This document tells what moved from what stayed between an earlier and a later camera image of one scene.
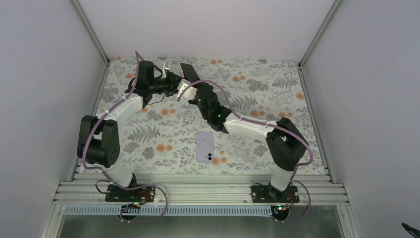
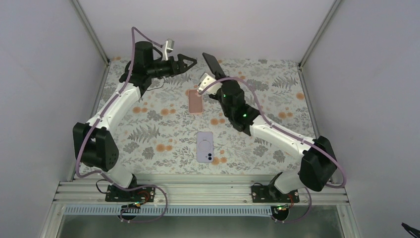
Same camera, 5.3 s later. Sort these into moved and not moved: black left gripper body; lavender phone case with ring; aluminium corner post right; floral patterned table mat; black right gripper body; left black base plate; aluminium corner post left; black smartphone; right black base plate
Moved: black left gripper body; black smartphone; black right gripper body
Not moved: floral patterned table mat; left black base plate; right black base plate; lavender phone case with ring; aluminium corner post left; aluminium corner post right
